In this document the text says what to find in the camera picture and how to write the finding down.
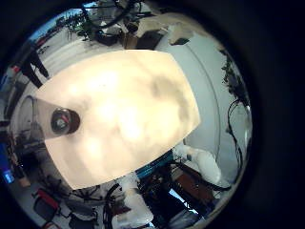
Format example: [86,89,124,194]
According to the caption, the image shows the dark cabinet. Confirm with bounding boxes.
[136,29,166,51]

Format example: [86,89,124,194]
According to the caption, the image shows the brown wooden base board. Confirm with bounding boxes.
[174,173,214,204]

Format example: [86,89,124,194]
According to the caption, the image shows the green potted plant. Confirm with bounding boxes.
[68,12,96,41]

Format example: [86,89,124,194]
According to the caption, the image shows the person in grey top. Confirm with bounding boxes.
[18,41,51,90]

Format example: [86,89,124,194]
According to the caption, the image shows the black and red office chair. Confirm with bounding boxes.
[32,188,61,223]

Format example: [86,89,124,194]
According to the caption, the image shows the lit computer monitor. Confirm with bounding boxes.
[2,170,15,185]

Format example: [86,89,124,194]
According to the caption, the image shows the teal table frame bar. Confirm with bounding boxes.
[135,151,175,179]

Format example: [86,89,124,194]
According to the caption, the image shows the black floor cable loop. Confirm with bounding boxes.
[226,98,252,173]

